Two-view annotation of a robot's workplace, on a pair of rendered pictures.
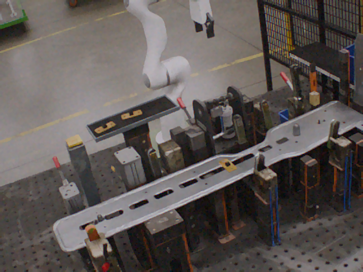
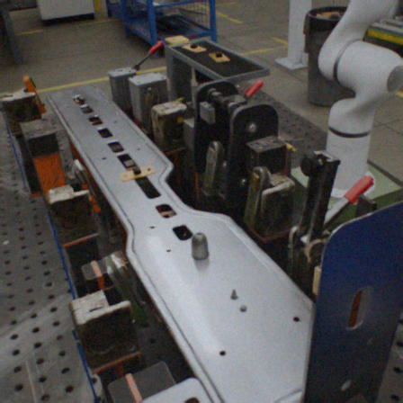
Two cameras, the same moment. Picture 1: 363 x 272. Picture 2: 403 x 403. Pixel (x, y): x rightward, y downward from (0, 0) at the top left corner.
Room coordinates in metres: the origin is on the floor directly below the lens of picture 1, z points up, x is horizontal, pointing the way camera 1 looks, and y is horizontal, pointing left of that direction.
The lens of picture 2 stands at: (1.67, -1.12, 1.55)
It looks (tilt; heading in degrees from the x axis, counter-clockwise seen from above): 34 degrees down; 86
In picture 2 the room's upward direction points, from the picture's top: 4 degrees counter-clockwise
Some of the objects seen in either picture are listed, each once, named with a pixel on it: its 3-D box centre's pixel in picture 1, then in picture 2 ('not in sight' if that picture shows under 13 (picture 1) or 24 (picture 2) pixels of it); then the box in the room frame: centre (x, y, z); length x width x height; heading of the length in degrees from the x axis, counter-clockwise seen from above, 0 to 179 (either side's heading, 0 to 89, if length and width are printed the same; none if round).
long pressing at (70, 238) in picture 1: (224, 169); (131, 173); (1.57, -0.14, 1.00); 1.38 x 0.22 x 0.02; 111
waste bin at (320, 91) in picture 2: not in sight; (333, 58); (3.08, 2.59, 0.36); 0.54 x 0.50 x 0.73; 17
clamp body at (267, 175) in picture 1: (267, 206); (83, 253); (1.44, -0.27, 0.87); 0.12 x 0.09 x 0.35; 21
